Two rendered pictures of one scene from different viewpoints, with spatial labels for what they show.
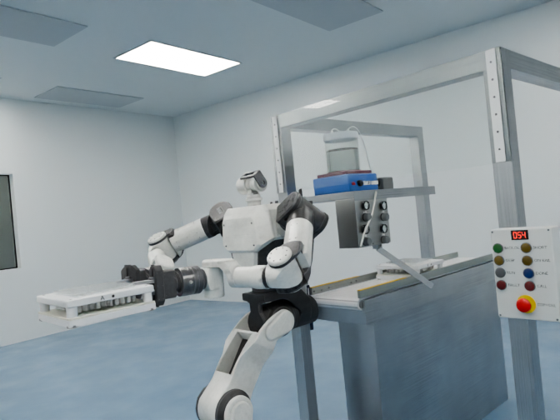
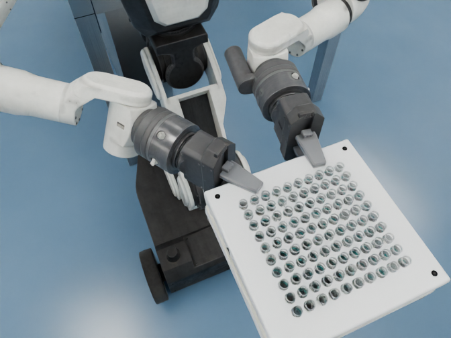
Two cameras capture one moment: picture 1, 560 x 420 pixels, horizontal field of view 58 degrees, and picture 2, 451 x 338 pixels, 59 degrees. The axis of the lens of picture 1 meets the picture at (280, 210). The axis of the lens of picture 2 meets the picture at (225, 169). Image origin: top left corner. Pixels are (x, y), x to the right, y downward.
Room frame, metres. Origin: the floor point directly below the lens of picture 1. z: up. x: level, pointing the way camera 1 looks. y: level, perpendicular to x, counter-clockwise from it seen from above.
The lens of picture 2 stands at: (1.51, 0.80, 1.54)
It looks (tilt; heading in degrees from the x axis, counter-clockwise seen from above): 57 degrees down; 289
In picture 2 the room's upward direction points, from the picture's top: straight up
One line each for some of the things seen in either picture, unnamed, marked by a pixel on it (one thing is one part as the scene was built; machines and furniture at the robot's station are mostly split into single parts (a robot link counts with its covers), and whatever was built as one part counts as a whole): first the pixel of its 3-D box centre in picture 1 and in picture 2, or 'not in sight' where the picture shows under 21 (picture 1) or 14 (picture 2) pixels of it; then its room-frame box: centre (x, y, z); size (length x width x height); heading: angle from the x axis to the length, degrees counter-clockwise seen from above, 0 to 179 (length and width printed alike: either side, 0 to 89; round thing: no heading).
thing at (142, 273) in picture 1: (138, 282); (192, 156); (1.67, 0.49, 1.03); 0.12 x 0.10 x 0.13; 164
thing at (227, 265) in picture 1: (222, 273); (278, 45); (1.61, 0.20, 1.04); 0.13 x 0.07 x 0.09; 60
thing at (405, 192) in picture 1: (364, 196); not in sight; (2.37, -0.40, 1.25); 0.62 x 0.38 x 0.04; 133
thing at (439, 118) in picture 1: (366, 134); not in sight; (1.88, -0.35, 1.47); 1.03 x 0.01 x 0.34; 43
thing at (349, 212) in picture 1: (363, 222); not in sight; (2.13, -0.35, 1.14); 0.22 x 0.11 x 0.20; 133
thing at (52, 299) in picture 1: (95, 293); (318, 235); (1.46, 0.55, 1.03); 0.25 x 0.24 x 0.02; 42
